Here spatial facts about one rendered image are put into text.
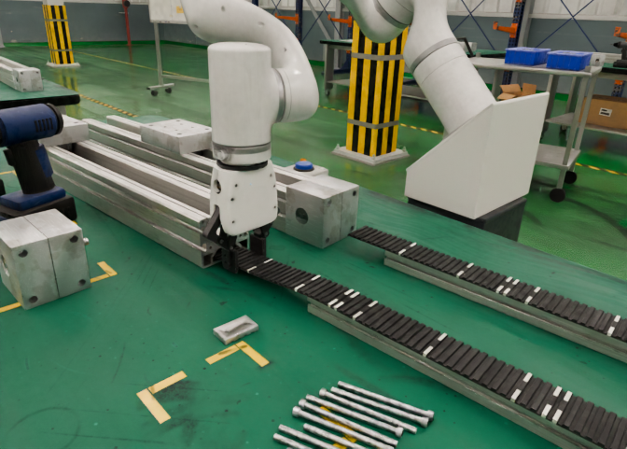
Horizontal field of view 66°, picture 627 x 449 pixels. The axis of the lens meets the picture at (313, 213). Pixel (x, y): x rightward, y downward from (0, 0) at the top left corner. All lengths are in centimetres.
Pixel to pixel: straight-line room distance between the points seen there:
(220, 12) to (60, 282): 44
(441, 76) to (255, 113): 56
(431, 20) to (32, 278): 91
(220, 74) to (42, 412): 43
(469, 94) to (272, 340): 70
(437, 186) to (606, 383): 55
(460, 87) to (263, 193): 55
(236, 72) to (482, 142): 54
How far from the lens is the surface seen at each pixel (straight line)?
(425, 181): 109
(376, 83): 403
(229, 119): 67
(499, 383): 57
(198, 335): 65
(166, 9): 709
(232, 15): 76
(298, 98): 69
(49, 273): 76
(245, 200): 71
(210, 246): 80
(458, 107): 110
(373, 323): 62
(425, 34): 115
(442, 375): 60
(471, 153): 102
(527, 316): 74
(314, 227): 85
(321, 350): 62
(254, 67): 66
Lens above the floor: 117
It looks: 23 degrees down
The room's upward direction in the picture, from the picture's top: 2 degrees clockwise
